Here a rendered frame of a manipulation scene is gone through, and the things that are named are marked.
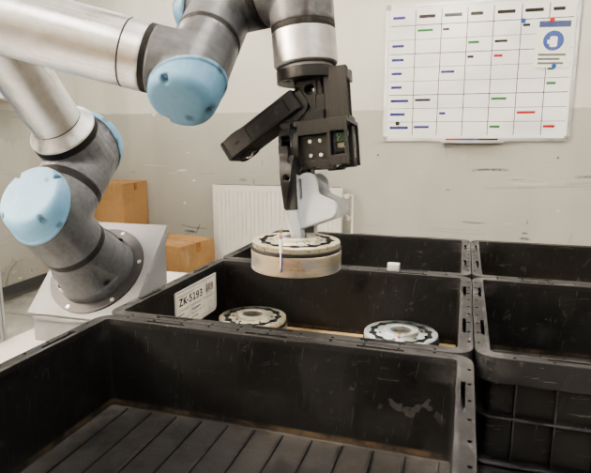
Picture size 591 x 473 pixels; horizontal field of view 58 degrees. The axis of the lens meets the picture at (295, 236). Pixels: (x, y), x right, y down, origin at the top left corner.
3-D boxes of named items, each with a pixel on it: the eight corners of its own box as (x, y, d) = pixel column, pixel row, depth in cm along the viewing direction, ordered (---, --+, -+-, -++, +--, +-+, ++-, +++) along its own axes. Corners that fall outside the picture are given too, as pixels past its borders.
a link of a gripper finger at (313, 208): (336, 251, 58) (334, 167, 59) (284, 252, 60) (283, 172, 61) (342, 252, 61) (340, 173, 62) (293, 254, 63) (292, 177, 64)
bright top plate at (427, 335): (359, 346, 70) (359, 342, 70) (368, 321, 80) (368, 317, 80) (438, 353, 68) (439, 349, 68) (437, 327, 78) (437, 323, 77)
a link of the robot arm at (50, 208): (27, 267, 94) (-24, 221, 84) (59, 207, 102) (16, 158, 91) (85, 270, 91) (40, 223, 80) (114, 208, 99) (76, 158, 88)
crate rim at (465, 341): (105, 332, 61) (104, 312, 61) (219, 271, 89) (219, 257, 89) (472, 379, 49) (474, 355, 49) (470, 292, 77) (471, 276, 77)
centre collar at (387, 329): (381, 337, 72) (381, 333, 72) (384, 325, 77) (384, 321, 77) (418, 341, 71) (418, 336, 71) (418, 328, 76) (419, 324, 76)
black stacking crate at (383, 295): (113, 409, 63) (106, 317, 61) (221, 327, 91) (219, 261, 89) (464, 472, 51) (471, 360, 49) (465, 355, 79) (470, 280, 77)
